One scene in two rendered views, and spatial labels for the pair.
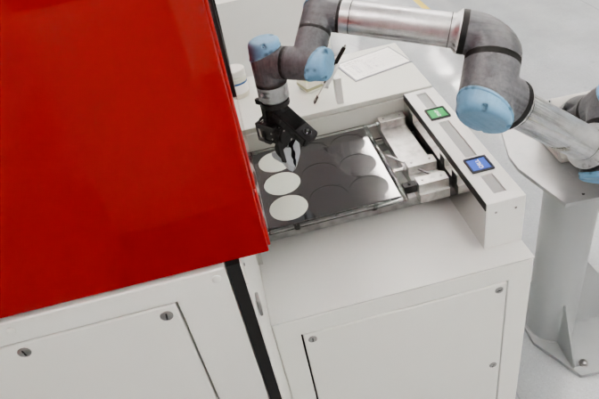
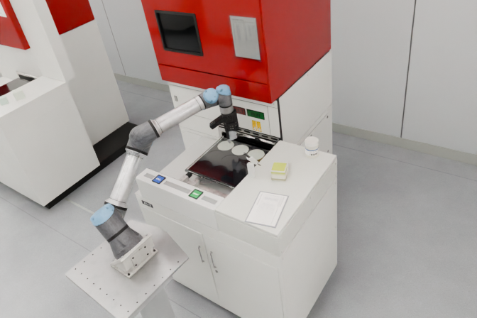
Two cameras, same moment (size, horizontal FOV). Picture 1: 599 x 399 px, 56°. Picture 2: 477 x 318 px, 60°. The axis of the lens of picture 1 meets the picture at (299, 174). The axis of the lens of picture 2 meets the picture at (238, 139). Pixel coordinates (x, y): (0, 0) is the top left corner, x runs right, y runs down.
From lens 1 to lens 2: 2.99 m
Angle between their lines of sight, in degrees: 98
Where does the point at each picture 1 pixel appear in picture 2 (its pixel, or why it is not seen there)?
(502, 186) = (145, 177)
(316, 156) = (240, 165)
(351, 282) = (189, 155)
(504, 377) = not seen: hidden behind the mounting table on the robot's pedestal
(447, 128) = (185, 190)
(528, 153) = (157, 238)
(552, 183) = (139, 226)
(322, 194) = (218, 155)
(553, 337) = not seen: outside the picture
